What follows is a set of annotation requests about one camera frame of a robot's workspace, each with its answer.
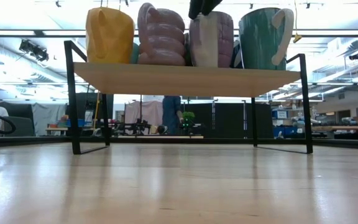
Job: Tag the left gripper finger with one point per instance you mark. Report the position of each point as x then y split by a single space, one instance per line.
196 9
211 5

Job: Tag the lilac ribbed mug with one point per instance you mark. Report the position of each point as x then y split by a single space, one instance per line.
163 37

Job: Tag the teal mug white interior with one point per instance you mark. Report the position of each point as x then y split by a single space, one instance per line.
259 40

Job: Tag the light blue mug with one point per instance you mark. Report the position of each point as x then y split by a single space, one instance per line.
135 54

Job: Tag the yellow mug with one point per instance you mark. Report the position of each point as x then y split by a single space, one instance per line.
109 37

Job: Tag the wooden rack black metal legs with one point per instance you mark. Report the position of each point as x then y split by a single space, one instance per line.
182 81

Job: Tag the green plant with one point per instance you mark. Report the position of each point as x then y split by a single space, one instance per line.
188 115

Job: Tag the pink cloth cover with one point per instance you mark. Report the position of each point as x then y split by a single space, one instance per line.
148 112

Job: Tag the black background robot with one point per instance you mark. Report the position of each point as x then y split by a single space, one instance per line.
135 127

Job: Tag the black panel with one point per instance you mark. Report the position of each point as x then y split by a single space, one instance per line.
89 105

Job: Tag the cluttered storage shelf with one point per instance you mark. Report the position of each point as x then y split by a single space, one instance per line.
286 130

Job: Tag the low table with colourful items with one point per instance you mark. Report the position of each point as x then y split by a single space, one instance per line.
59 124

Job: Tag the wooden workbench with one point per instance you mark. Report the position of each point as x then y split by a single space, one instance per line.
343 127

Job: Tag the grey cloth cover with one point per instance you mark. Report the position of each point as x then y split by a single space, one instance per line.
47 116

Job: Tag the dark office chair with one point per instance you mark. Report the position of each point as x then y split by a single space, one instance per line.
22 123

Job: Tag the black partition wall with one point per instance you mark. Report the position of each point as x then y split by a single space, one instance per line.
228 119

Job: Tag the black ceiling camera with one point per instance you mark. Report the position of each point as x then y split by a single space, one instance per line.
356 56

